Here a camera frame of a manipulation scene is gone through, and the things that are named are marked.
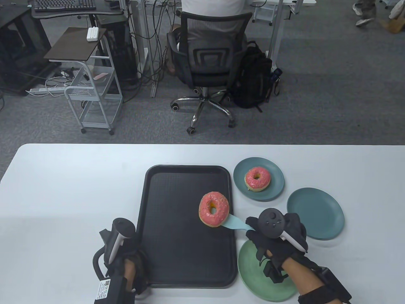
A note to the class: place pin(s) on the person's left hand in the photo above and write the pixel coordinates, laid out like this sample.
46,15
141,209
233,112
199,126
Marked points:
141,262

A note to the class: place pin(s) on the person's right hand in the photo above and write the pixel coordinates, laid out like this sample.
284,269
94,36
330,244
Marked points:
275,250

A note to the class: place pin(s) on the light blue dessert shovel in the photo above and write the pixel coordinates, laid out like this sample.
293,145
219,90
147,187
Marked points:
237,223

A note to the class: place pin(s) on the black baking tray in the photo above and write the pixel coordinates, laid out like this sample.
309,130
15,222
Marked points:
164,221

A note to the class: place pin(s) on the teal plate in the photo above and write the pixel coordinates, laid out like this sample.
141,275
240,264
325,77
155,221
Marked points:
316,212
278,180

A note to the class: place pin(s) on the pink sprinkled mini donut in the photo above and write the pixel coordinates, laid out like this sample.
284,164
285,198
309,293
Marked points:
250,183
222,216

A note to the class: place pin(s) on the person's right forearm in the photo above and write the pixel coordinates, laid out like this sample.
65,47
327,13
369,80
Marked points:
300,275

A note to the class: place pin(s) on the person's left forearm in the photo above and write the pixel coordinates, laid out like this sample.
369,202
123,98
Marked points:
129,275

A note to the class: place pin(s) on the grey handheld controller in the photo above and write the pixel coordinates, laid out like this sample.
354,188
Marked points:
270,221
121,226

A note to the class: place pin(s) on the green plate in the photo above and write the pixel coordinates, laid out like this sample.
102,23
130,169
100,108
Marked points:
250,278

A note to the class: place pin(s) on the black backpack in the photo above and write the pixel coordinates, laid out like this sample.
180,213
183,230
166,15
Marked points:
253,79

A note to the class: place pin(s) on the white rolling cart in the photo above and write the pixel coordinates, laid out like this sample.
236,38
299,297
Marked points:
95,96

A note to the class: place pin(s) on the pink flat item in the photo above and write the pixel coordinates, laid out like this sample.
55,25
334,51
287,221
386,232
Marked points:
100,76

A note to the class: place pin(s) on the white power strip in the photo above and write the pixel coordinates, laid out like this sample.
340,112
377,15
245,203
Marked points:
44,91

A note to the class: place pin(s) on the black mesh office chair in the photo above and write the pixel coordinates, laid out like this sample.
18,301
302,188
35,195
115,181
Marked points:
208,57

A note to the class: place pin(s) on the black computer tower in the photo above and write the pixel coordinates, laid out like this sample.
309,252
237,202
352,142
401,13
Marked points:
125,53

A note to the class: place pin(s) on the white desk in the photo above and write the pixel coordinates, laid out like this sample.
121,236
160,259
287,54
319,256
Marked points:
277,28
148,47

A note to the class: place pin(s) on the dark wooden side table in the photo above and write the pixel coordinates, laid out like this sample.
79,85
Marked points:
72,44

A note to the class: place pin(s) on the small white box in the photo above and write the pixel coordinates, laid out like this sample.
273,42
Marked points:
92,34

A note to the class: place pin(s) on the white drawer cart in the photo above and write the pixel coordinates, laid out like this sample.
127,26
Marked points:
262,14

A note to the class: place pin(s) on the cardboard box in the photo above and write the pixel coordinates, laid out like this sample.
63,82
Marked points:
394,27

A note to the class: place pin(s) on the black desk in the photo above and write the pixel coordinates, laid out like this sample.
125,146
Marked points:
104,8

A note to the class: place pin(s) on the white bag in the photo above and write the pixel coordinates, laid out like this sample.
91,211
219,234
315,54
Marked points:
398,11

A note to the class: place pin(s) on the black keyboard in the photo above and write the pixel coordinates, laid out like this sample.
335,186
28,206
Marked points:
63,4

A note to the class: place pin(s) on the black labelled wrist camera box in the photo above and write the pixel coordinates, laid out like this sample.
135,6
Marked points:
115,291

